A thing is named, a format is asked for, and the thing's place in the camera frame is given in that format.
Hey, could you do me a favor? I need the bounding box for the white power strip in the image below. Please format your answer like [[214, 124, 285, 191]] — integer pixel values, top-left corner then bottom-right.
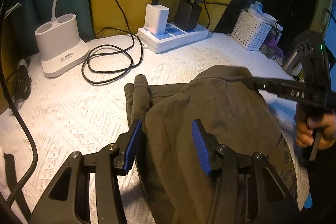
[[137, 23, 209, 53]]

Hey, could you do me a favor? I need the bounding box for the white perforated plastic basket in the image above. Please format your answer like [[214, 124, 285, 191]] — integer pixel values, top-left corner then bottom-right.
[[231, 1, 283, 51]]

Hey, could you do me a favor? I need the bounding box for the white quilted bed cover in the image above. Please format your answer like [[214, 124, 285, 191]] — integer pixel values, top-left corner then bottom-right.
[[1, 33, 309, 223]]

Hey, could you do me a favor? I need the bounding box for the white usb charger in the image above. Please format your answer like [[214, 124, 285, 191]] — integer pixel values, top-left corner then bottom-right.
[[144, 4, 170, 35]]

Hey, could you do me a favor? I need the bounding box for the small black bundled cable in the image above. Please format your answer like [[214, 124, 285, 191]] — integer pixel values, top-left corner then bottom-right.
[[6, 58, 32, 109]]

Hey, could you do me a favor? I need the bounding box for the white desk lamp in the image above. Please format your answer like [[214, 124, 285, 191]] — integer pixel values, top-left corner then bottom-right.
[[35, 0, 89, 78]]

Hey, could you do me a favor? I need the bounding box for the black braided cable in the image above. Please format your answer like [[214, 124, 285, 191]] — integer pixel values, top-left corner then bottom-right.
[[0, 0, 39, 208]]

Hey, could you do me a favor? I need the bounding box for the person right hand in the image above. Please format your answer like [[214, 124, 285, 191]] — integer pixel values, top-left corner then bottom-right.
[[295, 103, 335, 150]]

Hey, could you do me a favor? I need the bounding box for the purple cloth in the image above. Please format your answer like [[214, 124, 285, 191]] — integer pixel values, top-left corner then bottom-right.
[[260, 35, 284, 60]]

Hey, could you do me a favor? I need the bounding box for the black power adapter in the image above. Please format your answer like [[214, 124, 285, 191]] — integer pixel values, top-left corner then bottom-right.
[[174, 2, 202, 31]]

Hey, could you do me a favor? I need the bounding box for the stainless steel travel tumbler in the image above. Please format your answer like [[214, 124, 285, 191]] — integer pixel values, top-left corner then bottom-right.
[[282, 49, 302, 76]]

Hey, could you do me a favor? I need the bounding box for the black coiled cable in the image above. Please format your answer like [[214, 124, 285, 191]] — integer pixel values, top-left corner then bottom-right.
[[81, 0, 160, 85]]

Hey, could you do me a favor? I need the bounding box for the dark brown t-shirt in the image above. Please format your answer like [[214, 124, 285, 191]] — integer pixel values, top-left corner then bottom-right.
[[124, 65, 299, 223]]

